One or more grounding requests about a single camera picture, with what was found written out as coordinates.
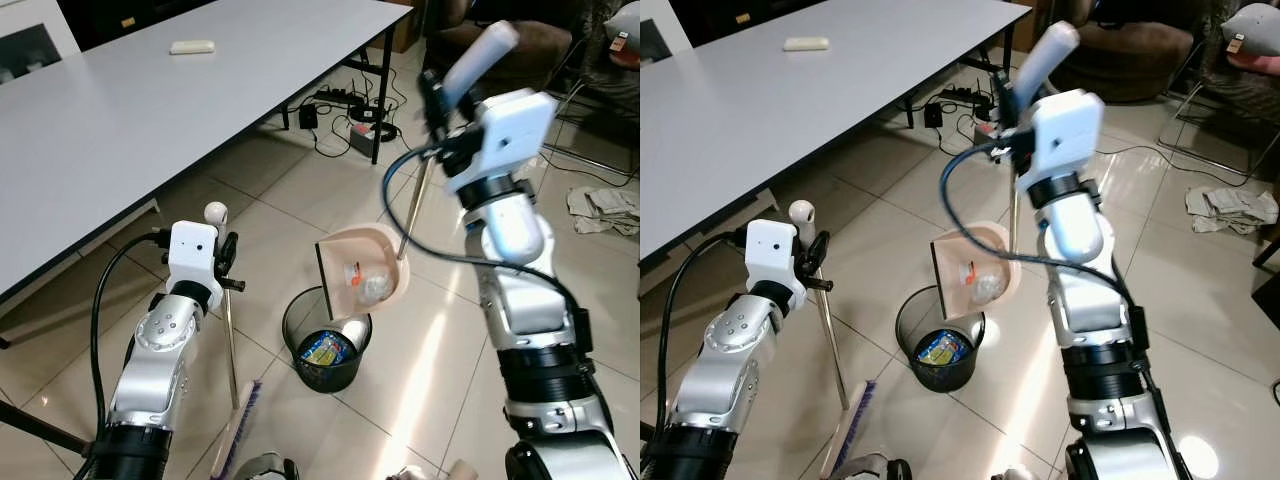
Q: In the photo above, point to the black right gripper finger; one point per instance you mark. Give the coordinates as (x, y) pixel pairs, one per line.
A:
(433, 105)
(1005, 102)

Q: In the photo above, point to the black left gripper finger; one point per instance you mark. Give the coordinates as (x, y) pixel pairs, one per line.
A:
(817, 255)
(228, 255)

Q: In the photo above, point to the broom with purple bristles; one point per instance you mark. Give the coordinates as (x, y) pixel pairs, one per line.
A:
(233, 350)
(832, 350)

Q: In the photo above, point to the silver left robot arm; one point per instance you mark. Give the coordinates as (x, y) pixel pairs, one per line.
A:
(735, 345)
(160, 350)

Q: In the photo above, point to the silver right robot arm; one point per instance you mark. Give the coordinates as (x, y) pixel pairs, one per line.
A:
(1085, 240)
(525, 240)

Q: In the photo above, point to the grey crumpled floor cloth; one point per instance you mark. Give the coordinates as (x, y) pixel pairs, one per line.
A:
(605, 210)
(1230, 208)

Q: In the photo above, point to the black slanted floor strut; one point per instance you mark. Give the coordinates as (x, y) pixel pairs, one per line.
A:
(45, 430)

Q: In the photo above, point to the red and black socket box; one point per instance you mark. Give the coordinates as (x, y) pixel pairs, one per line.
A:
(368, 136)
(986, 132)

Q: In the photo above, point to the black power strip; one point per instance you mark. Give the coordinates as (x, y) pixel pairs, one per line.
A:
(340, 97)
(962, 97)

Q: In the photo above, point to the black power adapter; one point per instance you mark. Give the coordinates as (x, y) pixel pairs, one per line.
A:
(308, 117)
(937, 115)

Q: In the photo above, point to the white beam under table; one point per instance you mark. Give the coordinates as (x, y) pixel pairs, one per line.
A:
(80, 250)
(720, 225)

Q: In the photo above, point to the black mesh waste bin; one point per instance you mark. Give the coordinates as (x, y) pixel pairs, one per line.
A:
(912, 375)
(300, 375)

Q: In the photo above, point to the blue yellow snack packet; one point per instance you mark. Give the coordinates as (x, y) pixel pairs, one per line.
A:
(943, 349)
(328, 350)

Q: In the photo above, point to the brown armchair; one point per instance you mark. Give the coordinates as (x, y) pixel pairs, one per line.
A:
(540, 40)
(1125, 50)

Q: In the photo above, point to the crumpled clear plastic wrapper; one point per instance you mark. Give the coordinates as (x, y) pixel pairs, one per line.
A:
(990, 284)
(373, 286)

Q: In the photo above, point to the robot left leg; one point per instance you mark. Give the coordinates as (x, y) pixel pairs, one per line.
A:
(875, 468)
(265, 468)

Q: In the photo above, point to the robot leg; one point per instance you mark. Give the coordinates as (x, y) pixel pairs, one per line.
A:
(1014, 473)
(408, 472)
(265, 468)
(875, 468)

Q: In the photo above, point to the grey pillow with tag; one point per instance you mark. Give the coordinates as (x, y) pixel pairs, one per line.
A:
(625, 35)
(1255, 30)

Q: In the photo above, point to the small white oblong block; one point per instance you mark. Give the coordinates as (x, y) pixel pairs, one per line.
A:
(806, 44)
(192, 47)

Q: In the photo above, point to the white cabinet with dark glass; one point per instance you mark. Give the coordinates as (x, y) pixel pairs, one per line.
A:
(35, 45)
(660, 30)

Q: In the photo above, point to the robot right leg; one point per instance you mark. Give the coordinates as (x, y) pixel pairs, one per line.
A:
(1014, 473)
(408, 472)

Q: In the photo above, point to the brown cardboard tube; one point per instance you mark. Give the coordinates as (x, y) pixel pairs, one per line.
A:
(462, 470)

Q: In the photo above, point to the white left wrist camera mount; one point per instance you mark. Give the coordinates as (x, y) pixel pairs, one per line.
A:
(772, 252)
(193, 250)

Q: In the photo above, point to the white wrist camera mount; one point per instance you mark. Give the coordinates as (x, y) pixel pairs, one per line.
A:
(510, 135)
(772, 252)
(1062, 135)
(193, 250)

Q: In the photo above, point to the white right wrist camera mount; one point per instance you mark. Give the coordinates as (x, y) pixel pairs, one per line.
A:
(1062, 135)
(510, 135)

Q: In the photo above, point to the metal chair frame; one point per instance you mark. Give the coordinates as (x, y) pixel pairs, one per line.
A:
(590, 150)
(1200, 140)

